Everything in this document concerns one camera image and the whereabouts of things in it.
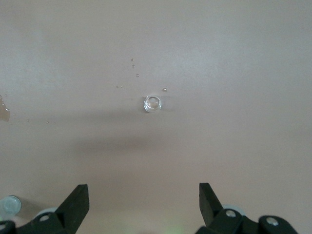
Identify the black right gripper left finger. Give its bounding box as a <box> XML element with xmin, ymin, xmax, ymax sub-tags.
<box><xmin>0</xmin><ymin>184</ymin><xmax>90</xmax><ymax>234</ymax></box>

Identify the large liquid puddle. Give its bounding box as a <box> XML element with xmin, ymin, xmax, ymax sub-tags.
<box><xmin>0</xmin><ymin>94</ymin><xmax>11</xmax><ymax>122</ymax></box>

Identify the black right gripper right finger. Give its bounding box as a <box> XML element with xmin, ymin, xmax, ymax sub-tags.
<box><xmin>197</xmin><ymin>182</ymin><xmax>297</xmax><ymax>234</ymax></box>

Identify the brown table cover mat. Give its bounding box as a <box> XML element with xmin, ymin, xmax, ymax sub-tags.
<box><xmin>0</xmin><ymin>0</ymin><xmax>312</xmax><ymax>234</ymax></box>

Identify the clear glass beaker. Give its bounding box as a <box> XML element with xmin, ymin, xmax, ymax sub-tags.
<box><xmin>143</xmin><ymin>95</ymin><xmax>163</xmax><ymax>114</ymax></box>

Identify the yellow-green plastic bottle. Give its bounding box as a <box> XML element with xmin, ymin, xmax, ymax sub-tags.
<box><xmin>0</xmin><ymin>195</ymin><xmax>22</xmax><ymax>216</ymax></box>

